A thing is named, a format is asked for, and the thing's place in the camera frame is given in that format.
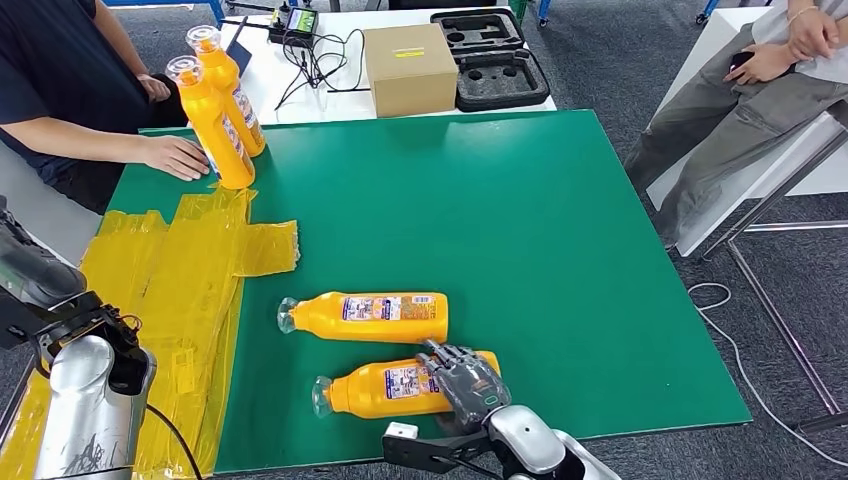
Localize black foam case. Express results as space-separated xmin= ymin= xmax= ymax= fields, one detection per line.
xmin=429 ymin=7 xmax=551 ymax=113

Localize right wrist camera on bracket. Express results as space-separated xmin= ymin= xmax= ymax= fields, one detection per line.
xmin=382 ymin=421 xmax=492 ymax=475

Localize brown cardboard box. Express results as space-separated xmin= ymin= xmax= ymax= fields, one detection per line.
xmin=362 ymin=23 xmax=459 ymax=119

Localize white bench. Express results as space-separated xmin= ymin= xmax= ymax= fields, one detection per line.
xmin=0 ymin=142 xmax=104 ymax=266
xmin=645 ymin=6 xmax=848 ymax=258

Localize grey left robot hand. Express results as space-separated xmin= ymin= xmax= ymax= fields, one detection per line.
xmin=0 ymin=195 xmax=89 ymax=313

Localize orange plastic bottle clear cap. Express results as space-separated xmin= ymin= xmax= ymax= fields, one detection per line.
xmin=276 ymin=292 xmax=450 ymax=346
xmin=184 ymin=25 xmax=267 ymax=159
xmin=164 ymin=55 xmax=257 ymax=191
xmin=311 ymin=351 xmax=503 ymax=421

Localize dark blue tablet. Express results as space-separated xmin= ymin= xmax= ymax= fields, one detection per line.
xmin=225 ymin=18 xmax=253 ymax=77

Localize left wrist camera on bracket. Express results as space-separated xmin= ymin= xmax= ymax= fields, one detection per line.
xmin=0 ymin=291 xmax=124 ymax=352

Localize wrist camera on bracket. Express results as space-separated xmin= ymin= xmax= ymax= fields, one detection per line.
xmin=0 ymin=291 xmax=124 ymax=352
xmin=382 ymin=421 xmax=492 ymax=475

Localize metal bench frame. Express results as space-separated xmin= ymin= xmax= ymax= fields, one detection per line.
xmin=702 ymin=112 xmax=848 ymax=432

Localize white floor cable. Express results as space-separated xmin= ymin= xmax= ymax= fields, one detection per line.
xmin=687 ymin=282 xmax=848 ymax=469

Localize black controller with green screen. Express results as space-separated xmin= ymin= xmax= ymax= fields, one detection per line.
xmin=267 ymin=5 xmax=320 ymax=46

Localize black object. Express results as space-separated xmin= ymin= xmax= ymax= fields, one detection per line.
xmin=389 ymin=0 xmax=498 ymax=11

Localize black tangled cables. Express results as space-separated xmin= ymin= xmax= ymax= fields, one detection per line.
xmin=274 ymin=29 xmax=370 ymax=113

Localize white table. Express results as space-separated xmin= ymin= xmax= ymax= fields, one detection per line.
xmin=188 ymin=7 xmax=558 ymax=127

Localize person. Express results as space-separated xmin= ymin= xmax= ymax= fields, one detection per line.
xmin=622 ymin=0 xmax=848 ymax=250
xmin=0 ymin=0 xmax=212 ymax=217

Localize yellow plastic sheet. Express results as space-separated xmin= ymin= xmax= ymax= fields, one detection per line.
xmin=0 ymin=187 xmax=301 ymax=480

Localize person's right hand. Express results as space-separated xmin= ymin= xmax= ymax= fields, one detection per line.
xmin=786 ymin=6 xmax=843 ymax=63
xmin=135 ymin=134 xmax=212 ymax=182

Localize person's left hand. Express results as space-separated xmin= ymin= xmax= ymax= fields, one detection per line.
xmin=723 ymin=42 xmax=796 ymax=86
xmin=137 ymin=74 xmax=172 ymax=104

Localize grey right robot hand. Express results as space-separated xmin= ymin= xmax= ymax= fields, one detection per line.
xmin=415 ymin=339 xmax=513 ymax=435

